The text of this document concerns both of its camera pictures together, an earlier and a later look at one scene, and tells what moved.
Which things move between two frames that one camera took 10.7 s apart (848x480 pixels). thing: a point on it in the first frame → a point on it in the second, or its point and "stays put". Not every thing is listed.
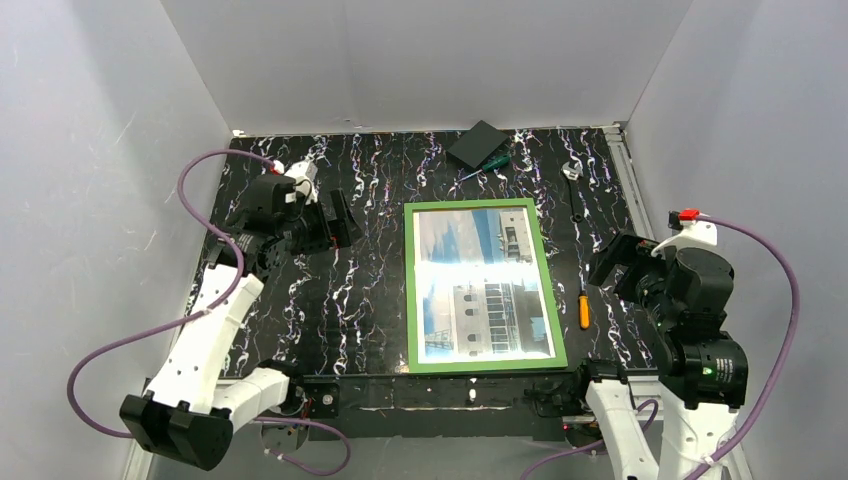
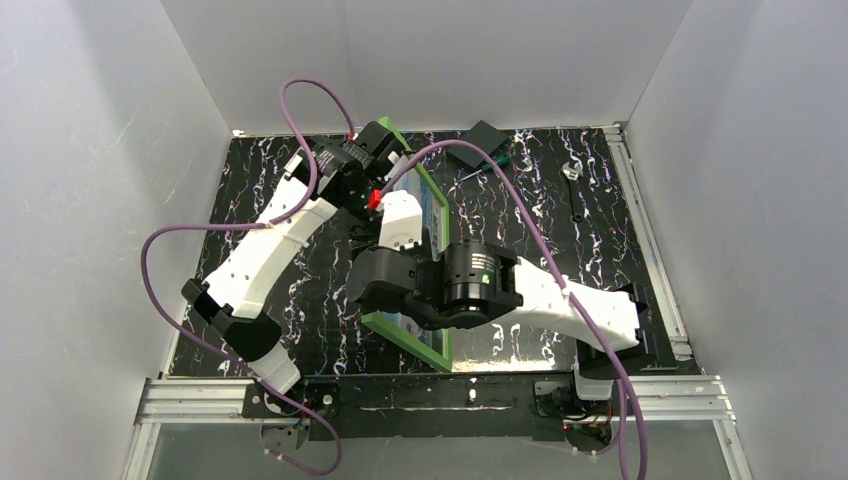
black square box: [477, 144] stays put
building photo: [480, 289] → [419, 177]
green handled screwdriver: [488, 167] stays put
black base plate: [396, 406] stays put
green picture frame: [414, 366] → [438, 354]
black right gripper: [622, 266] → [370, 285]
